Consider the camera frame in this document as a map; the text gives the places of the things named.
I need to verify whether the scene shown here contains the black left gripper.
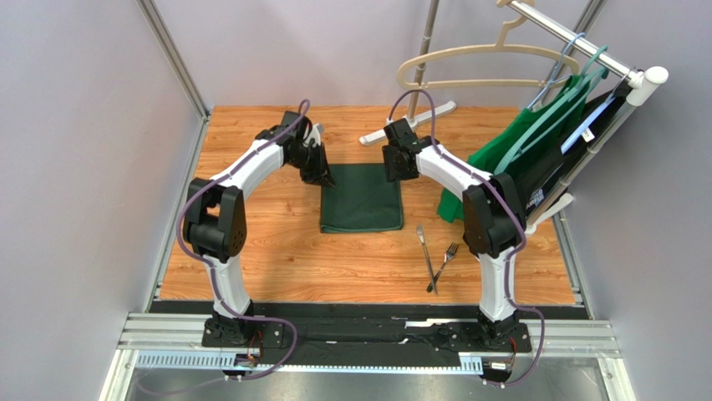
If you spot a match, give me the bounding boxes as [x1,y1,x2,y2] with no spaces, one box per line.
[287,143,336,190]

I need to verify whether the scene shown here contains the dark green cloth napkin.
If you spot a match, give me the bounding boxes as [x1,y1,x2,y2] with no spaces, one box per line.
[319,163,404,234]

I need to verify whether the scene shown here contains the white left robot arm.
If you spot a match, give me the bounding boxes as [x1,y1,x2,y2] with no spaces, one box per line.
[179,111,335,331]

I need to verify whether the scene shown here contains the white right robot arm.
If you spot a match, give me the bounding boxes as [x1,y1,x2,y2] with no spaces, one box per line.
[382,119,526,340]

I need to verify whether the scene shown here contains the silver fork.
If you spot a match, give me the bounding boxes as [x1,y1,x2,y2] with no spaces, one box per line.
[426,242,459,292]

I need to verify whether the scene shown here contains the bright green t-shirt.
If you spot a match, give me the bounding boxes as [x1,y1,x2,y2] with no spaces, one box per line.
[467,93,609,217]

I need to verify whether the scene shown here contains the black garment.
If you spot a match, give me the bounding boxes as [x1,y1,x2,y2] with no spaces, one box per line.
[510,85,631,218]

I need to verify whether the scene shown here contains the metal rack upright pole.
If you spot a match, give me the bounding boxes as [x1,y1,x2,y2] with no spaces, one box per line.
[404,0,440,124]

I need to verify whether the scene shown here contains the blue clothes hanger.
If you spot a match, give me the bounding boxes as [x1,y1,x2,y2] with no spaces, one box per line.
[526,32,586,111]

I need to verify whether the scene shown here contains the beige clothes hanger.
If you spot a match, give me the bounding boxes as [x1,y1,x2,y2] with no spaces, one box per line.
[396,15,582,89]

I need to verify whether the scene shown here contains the teal clothes hanger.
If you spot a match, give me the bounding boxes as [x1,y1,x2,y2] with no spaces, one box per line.
[493,45,608,175]

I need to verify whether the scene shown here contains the metal clothes rack rail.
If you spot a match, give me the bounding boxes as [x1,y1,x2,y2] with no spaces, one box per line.
[496,1,669,107]

